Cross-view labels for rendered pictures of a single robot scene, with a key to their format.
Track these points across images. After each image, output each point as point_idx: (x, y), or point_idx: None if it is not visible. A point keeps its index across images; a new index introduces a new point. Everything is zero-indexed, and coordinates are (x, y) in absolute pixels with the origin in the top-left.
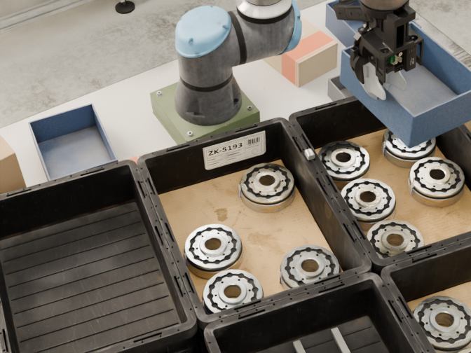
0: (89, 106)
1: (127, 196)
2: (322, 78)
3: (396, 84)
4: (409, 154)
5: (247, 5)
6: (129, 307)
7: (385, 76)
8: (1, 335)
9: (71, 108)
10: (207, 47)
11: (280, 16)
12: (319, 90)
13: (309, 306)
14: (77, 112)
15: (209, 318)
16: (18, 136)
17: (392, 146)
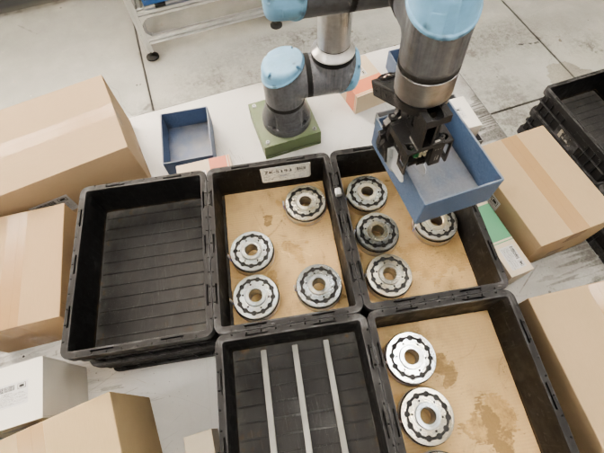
0: (204, 108)
1: None
2: (373, 109)
3: (416, 166)
4: None
5: (317, 51)
6: (182, 287)
7: None
8: (66, 312)
9: (198, 104)
10: (281, 83)
11: (342, 64)
12: (369, 118)
13: (305, 331)
14: (196, 111)
15: (223, 330)
16: (158, 120)
17: None
